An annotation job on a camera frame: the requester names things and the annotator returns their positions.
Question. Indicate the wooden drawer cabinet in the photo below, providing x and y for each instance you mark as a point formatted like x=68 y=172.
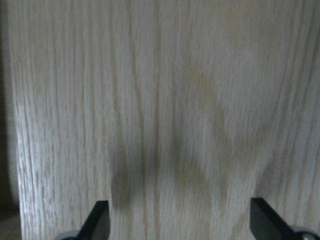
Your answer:
x=177 y=112

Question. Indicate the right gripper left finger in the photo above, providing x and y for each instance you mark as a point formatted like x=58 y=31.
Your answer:
x=97 y=226

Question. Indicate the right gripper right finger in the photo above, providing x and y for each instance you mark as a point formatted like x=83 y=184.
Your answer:
x=266 y=224

